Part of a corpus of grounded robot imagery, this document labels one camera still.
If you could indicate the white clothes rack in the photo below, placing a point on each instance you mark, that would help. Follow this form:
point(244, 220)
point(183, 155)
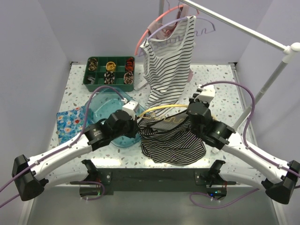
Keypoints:
point(277, 113)

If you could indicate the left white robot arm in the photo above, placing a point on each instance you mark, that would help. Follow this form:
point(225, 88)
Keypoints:
point(30, 174)

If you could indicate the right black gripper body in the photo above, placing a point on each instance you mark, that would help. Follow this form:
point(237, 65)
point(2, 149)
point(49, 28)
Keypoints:
point(193, 129)

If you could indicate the teal transparent plastic bin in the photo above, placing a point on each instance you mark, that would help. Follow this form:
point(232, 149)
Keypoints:
point(101, 106)

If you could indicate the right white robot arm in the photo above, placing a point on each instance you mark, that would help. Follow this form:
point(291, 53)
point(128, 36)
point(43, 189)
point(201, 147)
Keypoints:
point(276, 177)

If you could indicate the black beige patterned sock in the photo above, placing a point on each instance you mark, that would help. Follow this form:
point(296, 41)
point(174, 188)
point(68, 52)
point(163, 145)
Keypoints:
point(109, 77)

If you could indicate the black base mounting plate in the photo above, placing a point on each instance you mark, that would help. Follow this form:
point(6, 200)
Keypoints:
point(148, 180)

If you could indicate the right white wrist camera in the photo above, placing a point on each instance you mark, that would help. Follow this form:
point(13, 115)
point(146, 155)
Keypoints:
point(204, 94)

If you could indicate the yellow rolled sock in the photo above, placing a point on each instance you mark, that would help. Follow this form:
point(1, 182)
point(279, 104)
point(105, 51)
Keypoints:
point(110, 66)

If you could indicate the red black rolled sock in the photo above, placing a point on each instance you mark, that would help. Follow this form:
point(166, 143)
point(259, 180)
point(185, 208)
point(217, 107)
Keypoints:
point(129, 65)

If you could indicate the pink plastic hanger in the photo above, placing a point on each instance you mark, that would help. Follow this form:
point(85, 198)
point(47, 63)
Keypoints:
point(150, 28)

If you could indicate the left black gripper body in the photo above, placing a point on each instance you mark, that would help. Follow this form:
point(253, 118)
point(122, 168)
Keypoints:
point(129, 130)

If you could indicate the green compartment organizer tray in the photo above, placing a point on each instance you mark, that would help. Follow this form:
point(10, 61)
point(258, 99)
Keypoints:
point(99, 73)

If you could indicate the yellow plastic hanger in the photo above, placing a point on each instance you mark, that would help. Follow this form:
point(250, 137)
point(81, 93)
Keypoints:
point(149, 115)

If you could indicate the blue floral folded cloth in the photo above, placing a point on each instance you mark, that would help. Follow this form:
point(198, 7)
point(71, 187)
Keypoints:
point(69, 123)

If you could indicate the grey black rolled sock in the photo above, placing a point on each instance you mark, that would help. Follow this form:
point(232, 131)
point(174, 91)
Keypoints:
point(90, 80)

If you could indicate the purple plastic hanger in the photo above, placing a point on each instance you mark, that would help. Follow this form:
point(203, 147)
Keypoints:
point(163, 31)

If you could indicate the brown white patterned sock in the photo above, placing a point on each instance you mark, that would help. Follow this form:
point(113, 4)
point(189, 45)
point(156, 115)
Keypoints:
point(128, 77)

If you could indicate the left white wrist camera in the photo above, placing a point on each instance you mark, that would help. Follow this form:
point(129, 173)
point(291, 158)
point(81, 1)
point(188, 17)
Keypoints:
point(131, 108)

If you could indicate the brown patterned rolled sock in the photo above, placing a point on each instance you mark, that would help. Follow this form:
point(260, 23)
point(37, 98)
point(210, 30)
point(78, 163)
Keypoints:
point(92, 64)

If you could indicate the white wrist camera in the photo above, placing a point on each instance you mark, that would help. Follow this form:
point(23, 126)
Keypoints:
point(204, 94)
point(131, 108)

